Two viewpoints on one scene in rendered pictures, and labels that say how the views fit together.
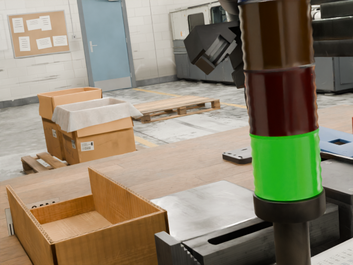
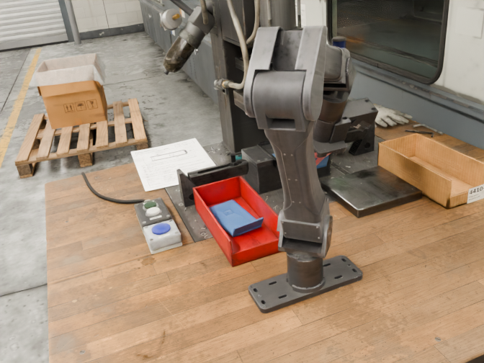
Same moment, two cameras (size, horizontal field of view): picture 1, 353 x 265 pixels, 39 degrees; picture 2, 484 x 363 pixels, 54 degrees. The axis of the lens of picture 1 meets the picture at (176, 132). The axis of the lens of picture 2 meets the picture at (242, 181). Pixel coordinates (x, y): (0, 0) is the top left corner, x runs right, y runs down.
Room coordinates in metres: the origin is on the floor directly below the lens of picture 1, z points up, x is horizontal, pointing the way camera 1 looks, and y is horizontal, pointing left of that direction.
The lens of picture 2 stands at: (1.62, -0.19, 1.46)
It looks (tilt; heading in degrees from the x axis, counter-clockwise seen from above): 27 degrees down; 187
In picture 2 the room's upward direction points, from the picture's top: 6 degrees counter-clockwise
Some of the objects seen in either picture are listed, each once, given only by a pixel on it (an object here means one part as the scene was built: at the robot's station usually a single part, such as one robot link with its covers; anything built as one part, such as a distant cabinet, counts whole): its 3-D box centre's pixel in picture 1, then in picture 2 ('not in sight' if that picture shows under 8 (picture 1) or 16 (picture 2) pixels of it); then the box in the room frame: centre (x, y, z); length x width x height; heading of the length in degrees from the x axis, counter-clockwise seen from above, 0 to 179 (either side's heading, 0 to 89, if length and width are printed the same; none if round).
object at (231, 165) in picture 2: not in sight; (219, 176); (0.60, -0.38, 0.95); 0.15 x 0.03 x 0.10; 116
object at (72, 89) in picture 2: not in sight; (74, 89); (-2.45, -2.17, 0.40); 0.67 x 0.60 x 0.50; 18
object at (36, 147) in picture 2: not in sight; (86, 132); (-2.17, -2.03, 0.07); 1.20 x 1.00 x 0.14; 20
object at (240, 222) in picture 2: not in sight; (233, 213); (0.72, -0.33, 0.92); 0.15 x 0.07 x 0.03; 33
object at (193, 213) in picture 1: (203, 214); (369, 189); (0.62, -0.02, 0.91); 0.17 x 0.16 x 0.02; 116
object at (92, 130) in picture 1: (97, 133); not in sight; (4.16, 0.66, 0.40); 0.66 x 0.62 x 0.50; 24
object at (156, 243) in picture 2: not in sight; (163, 240); (0.80, -0.48, 0.90); 0.07 x 0.07 x 0.06; 26
